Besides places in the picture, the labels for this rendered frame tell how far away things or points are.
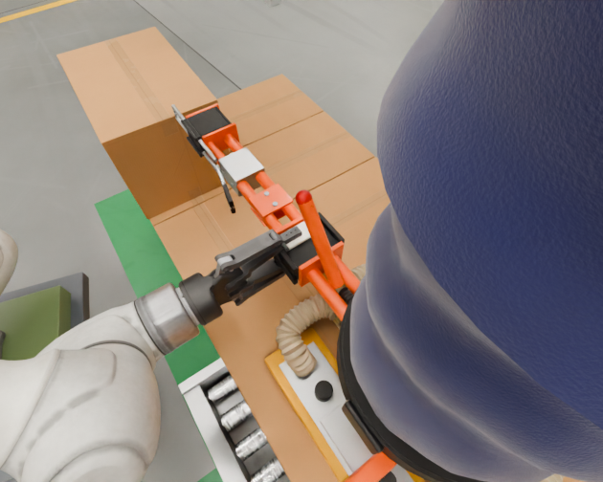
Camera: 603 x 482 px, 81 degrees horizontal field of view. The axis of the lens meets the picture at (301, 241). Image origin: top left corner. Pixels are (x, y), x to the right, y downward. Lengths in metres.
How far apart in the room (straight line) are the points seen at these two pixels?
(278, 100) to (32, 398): 1.79
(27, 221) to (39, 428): 2.32
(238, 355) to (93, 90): 1.15
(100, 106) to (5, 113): 2.18
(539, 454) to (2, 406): 0.38
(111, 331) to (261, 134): 1.42
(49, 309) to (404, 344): 1.06
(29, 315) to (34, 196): 1.65
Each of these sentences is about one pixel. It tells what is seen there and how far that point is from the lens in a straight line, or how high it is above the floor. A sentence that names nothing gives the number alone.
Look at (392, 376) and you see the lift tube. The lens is 0.27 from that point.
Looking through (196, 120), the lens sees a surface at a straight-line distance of 0.78.
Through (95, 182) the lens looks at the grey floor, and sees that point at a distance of 2.66.
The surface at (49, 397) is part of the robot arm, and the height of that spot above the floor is 1.37.
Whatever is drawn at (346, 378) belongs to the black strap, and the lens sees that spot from 0.37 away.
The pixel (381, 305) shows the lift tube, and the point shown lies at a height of 1.51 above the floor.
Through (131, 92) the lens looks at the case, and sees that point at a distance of 1.47.
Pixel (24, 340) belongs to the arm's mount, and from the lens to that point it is 1.17.
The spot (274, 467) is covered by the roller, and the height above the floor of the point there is 0.55.
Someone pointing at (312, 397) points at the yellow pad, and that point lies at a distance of 0.60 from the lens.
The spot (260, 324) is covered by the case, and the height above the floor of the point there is 1.08.
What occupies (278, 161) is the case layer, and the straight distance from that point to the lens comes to 1.66.
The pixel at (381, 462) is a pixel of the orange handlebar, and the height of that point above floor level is 1.22.
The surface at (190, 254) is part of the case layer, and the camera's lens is 1.41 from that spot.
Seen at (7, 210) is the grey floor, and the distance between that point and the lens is 2.80.
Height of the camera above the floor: 1.70
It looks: 57 degrees down
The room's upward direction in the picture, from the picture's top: straight up
